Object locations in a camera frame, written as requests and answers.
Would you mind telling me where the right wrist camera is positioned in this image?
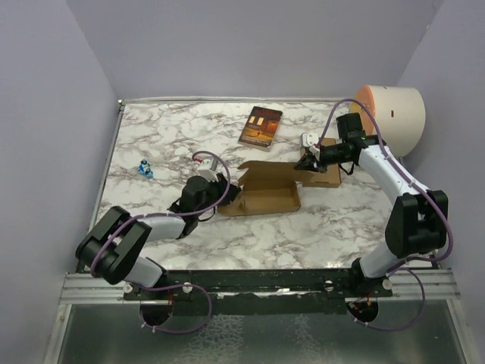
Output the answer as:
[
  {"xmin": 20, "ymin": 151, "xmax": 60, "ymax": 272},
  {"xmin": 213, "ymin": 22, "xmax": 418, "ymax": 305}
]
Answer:
[{"xmin": 300, "ymin": 133, "xmax": 320, "ymax": 155}]

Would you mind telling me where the dark paperback book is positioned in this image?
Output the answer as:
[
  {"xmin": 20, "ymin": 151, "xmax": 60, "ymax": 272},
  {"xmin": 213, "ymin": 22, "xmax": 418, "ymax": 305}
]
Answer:
[{"xmin": 238, "ymin": 106, "xmax": 283, "ymax": 152}]

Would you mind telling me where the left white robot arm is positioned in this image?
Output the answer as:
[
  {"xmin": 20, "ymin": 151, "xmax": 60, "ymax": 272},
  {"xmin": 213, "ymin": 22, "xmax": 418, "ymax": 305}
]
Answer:
[{"xmin": 75, "ymin": 174, "xmax": 242, "ymax": 300}]

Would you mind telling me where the small blue toy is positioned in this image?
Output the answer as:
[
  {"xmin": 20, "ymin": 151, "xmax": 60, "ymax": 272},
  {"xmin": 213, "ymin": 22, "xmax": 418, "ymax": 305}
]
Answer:
[{"xmin": 138, "ymin": 158, "xmax": 153, "ymax": 179}]

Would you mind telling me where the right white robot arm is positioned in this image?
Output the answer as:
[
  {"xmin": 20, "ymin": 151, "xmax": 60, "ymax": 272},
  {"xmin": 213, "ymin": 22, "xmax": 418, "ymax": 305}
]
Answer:
[{"xmin": 295, "ymin": 113, "xmax": 449, "ymax": 297}]

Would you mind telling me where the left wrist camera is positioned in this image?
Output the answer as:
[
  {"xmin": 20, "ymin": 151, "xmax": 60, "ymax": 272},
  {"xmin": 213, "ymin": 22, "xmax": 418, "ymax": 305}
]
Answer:
[{"xmin": 196, "ymin": 156, "xmax": 218, "ymax": 182}]

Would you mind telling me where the folded brown cardboard box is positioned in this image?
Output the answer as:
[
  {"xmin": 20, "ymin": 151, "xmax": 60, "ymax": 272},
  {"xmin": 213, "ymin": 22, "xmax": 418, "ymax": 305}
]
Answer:
[{"xmin": 299, "ymin": 148, "xmax": 341, "ymax": 188}]

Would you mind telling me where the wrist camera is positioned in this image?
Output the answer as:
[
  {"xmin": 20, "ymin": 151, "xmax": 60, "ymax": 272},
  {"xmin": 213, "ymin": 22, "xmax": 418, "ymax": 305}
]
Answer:
[
  {"xmin": 196, "ymin": 156, "xmax": 218, "ymax": 182},
  {"xmin": 300, "ymin": 133, "xmax": 320, "ymax": 155}
]

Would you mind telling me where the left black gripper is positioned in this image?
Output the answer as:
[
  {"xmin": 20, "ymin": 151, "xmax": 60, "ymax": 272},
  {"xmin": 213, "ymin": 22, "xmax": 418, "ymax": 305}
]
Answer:
[{"xmin": 196, "ymin": 173, "xmax": 241, "ymax": 217}]

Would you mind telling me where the round pastel drawer cabinet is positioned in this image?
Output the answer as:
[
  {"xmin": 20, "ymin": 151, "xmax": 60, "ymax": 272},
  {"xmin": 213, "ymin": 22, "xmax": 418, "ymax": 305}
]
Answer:
[{"xmin": 354, "ymin": 85, "xmax": 426, "ymax": 157}]

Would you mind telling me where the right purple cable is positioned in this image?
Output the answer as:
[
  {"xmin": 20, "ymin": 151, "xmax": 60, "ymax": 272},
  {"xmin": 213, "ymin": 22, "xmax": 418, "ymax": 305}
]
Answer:
[{"xmin": 318, "ymin": 98, "xmax": 455, "ymax": 331}]

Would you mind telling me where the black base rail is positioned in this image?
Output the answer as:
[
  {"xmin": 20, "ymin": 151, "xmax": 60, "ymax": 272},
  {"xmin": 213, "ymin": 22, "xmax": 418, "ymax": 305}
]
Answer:
[{"xmin": 75, "ymin": 261, "xmax": 402, "ymax": 315}]

